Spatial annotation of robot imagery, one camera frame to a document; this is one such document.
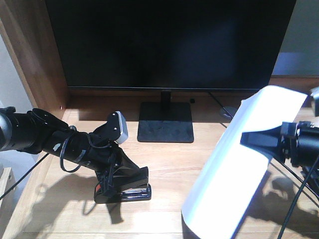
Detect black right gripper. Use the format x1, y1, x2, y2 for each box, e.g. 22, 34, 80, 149
240, 121, 309, 167

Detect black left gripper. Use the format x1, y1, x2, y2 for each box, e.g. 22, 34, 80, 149
59, 130, 149, 197

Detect black stapler with orange tab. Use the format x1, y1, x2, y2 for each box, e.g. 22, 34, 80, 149
94, 173, 152, 204

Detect white paper sheets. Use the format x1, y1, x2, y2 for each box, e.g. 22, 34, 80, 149
181, 86, 307, 239

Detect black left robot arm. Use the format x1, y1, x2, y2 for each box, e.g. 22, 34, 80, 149
0, 107, 152, 204

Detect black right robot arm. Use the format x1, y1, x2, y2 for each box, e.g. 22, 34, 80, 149
240, 86, 319, 168

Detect black monitor stand base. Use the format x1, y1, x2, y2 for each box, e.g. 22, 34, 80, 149
137, 90, 194, 143

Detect black computer monitor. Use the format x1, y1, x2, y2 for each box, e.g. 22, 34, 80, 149
46, 0, 296, 91

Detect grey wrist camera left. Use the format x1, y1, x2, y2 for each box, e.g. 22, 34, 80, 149
107, 111, 129, 144

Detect grey desk cable grommet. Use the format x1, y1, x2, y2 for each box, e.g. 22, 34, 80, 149
219, 106, 238, 119

